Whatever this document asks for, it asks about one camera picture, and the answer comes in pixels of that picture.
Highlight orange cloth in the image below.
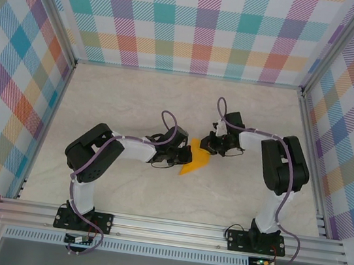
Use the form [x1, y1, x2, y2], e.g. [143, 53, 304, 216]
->
[177, 135, 215, 179]

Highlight black circuit board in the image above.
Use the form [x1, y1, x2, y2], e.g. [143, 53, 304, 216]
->
[64, 233, 92, 246]

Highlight thin black gripper wire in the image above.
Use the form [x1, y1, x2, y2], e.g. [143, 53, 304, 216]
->
[152, 161, 173, 172]
[225, 146, 246, 160]

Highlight wide aluminium mounting rail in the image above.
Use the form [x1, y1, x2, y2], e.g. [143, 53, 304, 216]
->
[0, 193, 352, 265]

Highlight aluminium frame rail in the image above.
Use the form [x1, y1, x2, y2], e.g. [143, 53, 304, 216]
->
[280, 90, 347, 240]
[74, 54, 305, 95]
[14, 56, 77, 205]

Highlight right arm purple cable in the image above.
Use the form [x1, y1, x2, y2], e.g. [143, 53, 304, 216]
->
[193, 95, 320, 265]

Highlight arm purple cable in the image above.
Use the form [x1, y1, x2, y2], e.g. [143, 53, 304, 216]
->
[59, 98, 124, 259]
[193, 95, 320, 265]

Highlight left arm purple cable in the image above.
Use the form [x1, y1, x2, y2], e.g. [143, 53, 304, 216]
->
[59, 98, 124, 259]

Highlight thin black wire loop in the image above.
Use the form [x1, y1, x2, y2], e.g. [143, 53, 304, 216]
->
[223, 224, 252, 245]

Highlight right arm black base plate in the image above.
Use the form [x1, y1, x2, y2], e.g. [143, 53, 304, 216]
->
[225, 228, 288, 259]

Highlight slotted grey cable tray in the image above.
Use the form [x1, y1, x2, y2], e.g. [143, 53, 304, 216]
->
[0, 221, 251, 265]

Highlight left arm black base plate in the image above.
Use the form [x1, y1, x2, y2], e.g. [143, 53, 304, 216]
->
[53, 206, 115, 237]

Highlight red and black wires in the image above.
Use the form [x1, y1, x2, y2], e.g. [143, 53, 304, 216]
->
[86, 221, 102, 244]
[268, 245, 281, 264]

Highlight aluminium frame post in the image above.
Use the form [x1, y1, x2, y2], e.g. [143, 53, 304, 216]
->
[12, 0, 87, 70]
[299, 0, 354, 104]

